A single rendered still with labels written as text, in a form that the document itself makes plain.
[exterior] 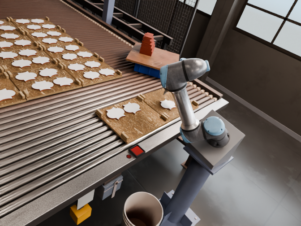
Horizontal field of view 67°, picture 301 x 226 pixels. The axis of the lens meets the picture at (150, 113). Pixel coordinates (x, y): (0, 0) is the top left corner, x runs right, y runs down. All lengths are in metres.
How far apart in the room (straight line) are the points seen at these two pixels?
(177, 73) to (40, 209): 0.89
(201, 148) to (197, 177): 0.27
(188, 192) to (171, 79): 1.02
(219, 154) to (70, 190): 0.93
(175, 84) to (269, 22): 3.20
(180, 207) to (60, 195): 1.16
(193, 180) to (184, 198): 0.23
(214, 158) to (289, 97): 2.88
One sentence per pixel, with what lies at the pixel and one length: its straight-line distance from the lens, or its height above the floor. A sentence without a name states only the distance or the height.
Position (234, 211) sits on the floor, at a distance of 2.68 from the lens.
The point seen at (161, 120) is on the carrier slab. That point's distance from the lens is 1.67.
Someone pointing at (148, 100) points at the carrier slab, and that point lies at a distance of 1.84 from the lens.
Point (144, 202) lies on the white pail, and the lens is 2.02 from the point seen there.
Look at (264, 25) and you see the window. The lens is 4.29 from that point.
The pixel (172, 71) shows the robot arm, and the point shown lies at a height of 1.45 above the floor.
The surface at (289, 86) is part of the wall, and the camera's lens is 4.25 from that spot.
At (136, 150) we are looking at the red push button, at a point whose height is 0.93.
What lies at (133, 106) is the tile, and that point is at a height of 0.95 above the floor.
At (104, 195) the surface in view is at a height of 0.75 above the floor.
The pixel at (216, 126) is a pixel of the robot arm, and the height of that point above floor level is 1.19.
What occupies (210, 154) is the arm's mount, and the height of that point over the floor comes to 0.94.
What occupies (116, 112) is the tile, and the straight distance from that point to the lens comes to 1.62.
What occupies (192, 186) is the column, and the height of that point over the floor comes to 0.56.
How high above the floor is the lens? 1.93
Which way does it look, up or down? 36 degrees down
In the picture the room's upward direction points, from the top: 17 degrees clockwise
